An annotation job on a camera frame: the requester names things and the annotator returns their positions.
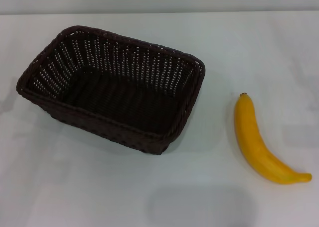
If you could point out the dark brown woven basket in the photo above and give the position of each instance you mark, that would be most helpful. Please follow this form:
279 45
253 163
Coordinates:
119 127

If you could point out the yellow banana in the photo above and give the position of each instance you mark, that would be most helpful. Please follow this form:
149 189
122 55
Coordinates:
249 132

